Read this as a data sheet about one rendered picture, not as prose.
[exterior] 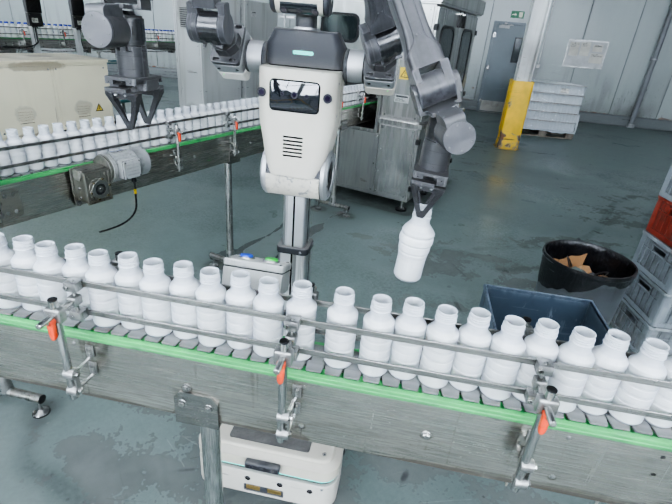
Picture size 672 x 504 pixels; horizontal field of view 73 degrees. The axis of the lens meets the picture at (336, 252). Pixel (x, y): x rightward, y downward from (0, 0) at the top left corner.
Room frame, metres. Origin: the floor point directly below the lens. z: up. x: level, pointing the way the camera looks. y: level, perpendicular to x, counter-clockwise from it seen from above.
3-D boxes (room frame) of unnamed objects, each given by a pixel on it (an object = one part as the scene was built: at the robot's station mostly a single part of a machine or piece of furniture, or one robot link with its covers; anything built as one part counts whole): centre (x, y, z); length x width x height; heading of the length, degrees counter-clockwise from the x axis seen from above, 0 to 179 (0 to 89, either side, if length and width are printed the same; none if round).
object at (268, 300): (0.75, 0.12, 1.08); 0.06 x 0.06 x 0.17
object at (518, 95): (8.01, -2.79, 0.55); 0.40 x 0.40 x 1.10; 82
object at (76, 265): (0.81, 0.53, 1.08); 0.06 x 0.06 x 0.17
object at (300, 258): (1.41, 0.14, 0.74); 0.11 x 0.11 x 0.40; 82
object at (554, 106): (9.86, -3.97, 0.50); 1.24 x 1.03 x 1.00; 85
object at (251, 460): (1.40, 0.14, 0.24); 0.68 x 0.53 x 0.41; 172
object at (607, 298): (2.17, -1.32, 0.32); 0.45 x 0.45 x 0.64
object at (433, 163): (0.88, -0.18, 1.39); 0.10 x 0.07 x 0.07; 169
